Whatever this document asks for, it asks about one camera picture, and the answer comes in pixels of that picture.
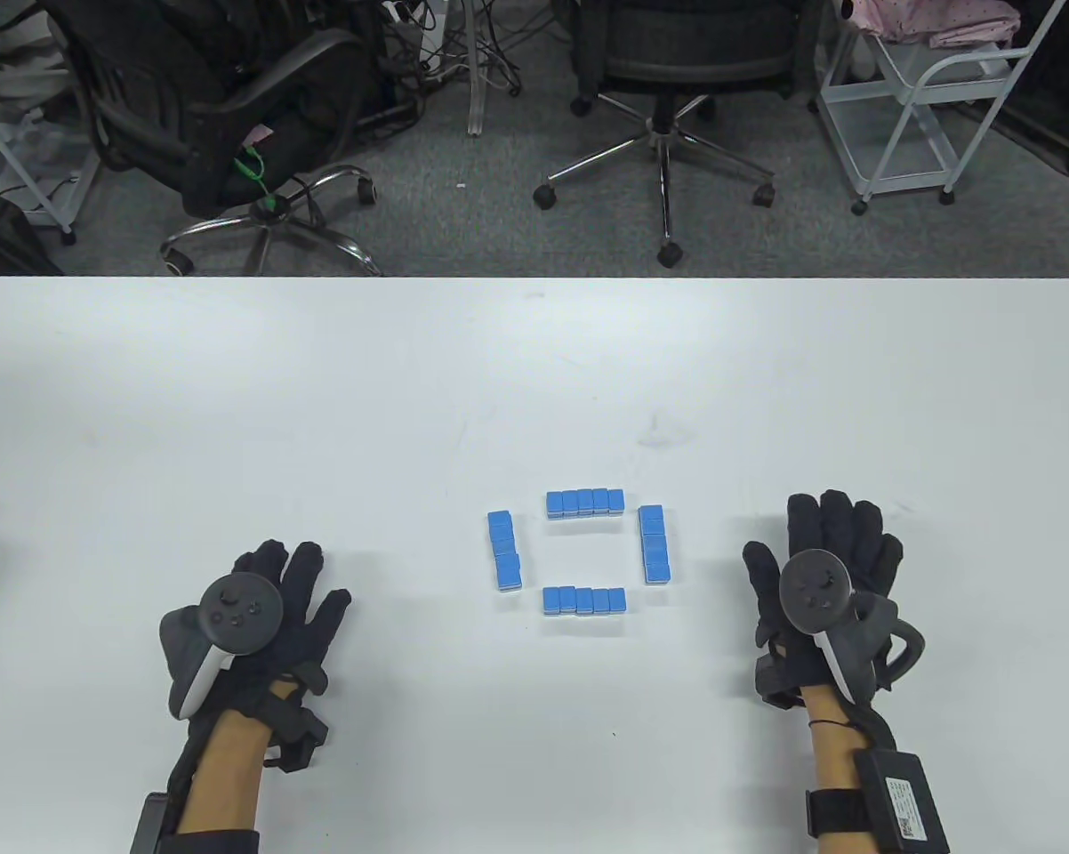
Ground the person's left hand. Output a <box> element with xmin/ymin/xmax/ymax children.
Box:
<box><xmin>159</xmin><ymin>539</ymin><xmax>352</xmax><ymax>723</ymax></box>

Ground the person's right hand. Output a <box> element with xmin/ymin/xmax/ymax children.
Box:
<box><xmin>742</xmin><ymin>489</ymin><xmax>906</xmax><ymax>745</ymax></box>

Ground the blue mahjong tile wall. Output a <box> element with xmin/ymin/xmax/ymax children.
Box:
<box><xmin>542</xmin><ymin>585</ymin><xmax>628</xmax><ymax>616</ymax></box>
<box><xmin>546</xmin><ymin>487</ymin><xmax>626</xmax><ymax>519</ymax></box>
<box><xmin>639</xmin><ymin>504</ymin><xmax>674</xmax><ymax>587</ymax></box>
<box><xmin>487</xmin><ymin>510</ymin><xmax>525</xmax><ymax>593</ymax></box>

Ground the person's left forearm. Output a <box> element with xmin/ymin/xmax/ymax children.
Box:
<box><xmin>179</xmin><ymin>681</ymin><xmax>273</xmax><ymax>837</ymax></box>

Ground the dark left forearm box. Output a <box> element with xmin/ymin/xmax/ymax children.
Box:
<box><xmin>130</xmin><ymin>794</ymin><xmax>175</xmax><ymax>854</ymax></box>

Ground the grey right hand controller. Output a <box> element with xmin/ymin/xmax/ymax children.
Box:
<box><xmin>779</xmin><ymin>550</ymin><xmax>927</xmax><ymax>704</ymax></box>

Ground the grey hand controller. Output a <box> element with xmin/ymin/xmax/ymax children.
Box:
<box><xmin>159</xmin><ymin>574</ymin><xmax>285</xmax><ymax>720</ymax></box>
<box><xmin>779</xmin><ymin>550</ymin><xmax>927</xmax><ymax>704</ymax></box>

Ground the grey left hand controller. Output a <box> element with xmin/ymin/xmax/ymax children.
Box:
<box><xmin>159</xmin><ymin>574</ymin><xmax>285</xmax><ymax>720</ymax></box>

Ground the black left wrist module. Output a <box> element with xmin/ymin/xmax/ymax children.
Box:
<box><xmin>263</xmin><ymin>694</ymin><xmax>329</xmax><ymax>770</ymax></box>

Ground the black wrist module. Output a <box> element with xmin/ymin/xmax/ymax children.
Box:
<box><xmin>263</xmin><ymin>694</ymin><xmax>329</xmax><ymax>770</ymax></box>
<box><xmin>755</xmin><ymin>645</ymin><xmax>807</xmax><ymax>710</ymax></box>

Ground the black right wrist module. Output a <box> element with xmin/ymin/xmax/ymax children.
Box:
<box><xmin>755</xmin><ymin>645</ymin><xmax>807</xmax><ymax>710</ymax></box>

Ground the black left sleeve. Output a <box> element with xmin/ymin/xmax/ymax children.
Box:
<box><xmin>157</xmin><ymin>830</ymin><xmax>261</xmax><ymax>854</ymax></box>

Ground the black labelled sensor box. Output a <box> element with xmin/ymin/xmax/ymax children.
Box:
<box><xmin>855</xmin><ymin>750</ymin><xmax>951</xmax><ymax>854</ymax></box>

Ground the white metal cart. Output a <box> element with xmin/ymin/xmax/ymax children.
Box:
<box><xmin>813</xmin><ymin>0</ymin><xmax>1069</xmax><ymax>216</ymax></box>

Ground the black office chair with armrests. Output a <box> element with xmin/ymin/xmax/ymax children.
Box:
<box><xmin>41</xmin><ymin>0</ymin><xmax>384</xmax><ymax>277</ymax></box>

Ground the black backpack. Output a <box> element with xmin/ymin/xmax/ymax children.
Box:
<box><xmin>0</xmin><ymin>189</ymin><xmax>64</xmax><ymax>277</ymax></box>

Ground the black office chair chrome base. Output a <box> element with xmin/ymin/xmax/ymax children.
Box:
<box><xmin>533</xmin><ymin>0</ymin><xmax>820</xmax><ymax>270</ymax></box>

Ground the white metal rack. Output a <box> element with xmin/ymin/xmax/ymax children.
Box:
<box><xmin>0</xmin><ymin>85</ymin><xmax>100</xmax><ymax>246</ymax></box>

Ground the pink cloth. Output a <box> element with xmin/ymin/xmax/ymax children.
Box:
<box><xmin>841</xmin><ymin>0</ymin><xmax>1025</xmax><ymax>50</ymax></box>

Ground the white power strip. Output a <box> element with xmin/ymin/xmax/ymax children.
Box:
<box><xmin>382</xmin><ymin>0</ymin><xmax>451</xmax><ymax>77</ymax></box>

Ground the pile of white cloth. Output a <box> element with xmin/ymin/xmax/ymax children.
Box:
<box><xmin>0</xmin><ymin>0</ymin><xmax>77</xmax><ymax>121</ymax></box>

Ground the black left glove cable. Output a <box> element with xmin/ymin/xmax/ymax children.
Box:
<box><xmin>165</xmin><ymin>716</ymin><xmax>211</xmax><ymax>802</ymax></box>

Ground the black forearm strap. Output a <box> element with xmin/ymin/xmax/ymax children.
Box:
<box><xmin>806</xmin><ymin>787</ymin><xmax>864</xmax><ymax>837</ymax></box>

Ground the green strap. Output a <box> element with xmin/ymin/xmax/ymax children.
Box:
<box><xmin>232</xmin><ymin>145</ymin><xmax>291</xmax><ymax>222</ymax></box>

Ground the clear white post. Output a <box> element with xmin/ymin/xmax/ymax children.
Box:
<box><xmin>462</xmin><ymin>0</ymin><xmax>489</xmax><ymax>137</ymax></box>

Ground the tangle of black floor cables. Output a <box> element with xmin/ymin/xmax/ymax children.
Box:
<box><xmin>357</xmin><ymin>0</ymin><xmax>580</xmax><ymax>99</ymax></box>

